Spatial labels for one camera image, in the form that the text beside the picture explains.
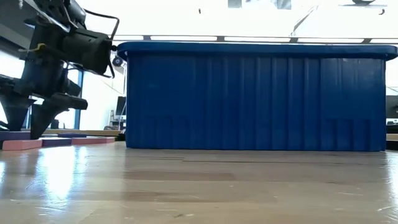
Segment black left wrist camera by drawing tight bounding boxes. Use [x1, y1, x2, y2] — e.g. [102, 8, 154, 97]
[60, 27, 124, 78]

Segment long ceiling light fixture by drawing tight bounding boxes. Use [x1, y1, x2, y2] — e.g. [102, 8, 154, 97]
[111, 34, 398, 44]

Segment blue window post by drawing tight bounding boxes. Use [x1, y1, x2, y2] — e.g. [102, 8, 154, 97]
[22, 105, 32, 130]
[73, 70, 85, 130]

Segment purple wooden block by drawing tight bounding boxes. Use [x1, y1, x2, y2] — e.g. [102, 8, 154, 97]
[0, 130, 32, 141]
[42, 138, 73, 148]
[57, 133, 88, 139]

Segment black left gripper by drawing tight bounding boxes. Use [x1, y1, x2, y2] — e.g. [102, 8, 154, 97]
[0, 23, 89, 141]

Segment dark ceiling fixture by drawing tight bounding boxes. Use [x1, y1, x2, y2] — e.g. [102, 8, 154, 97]
[338, 0, 388, 7]

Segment black background monitor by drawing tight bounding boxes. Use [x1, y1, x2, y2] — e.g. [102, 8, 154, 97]
[384, 95, 398, 119]
[115, 95, 127, 116]

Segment large blue plastic bin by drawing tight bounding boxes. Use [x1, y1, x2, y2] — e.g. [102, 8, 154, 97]
[117, 41, 398, 152]

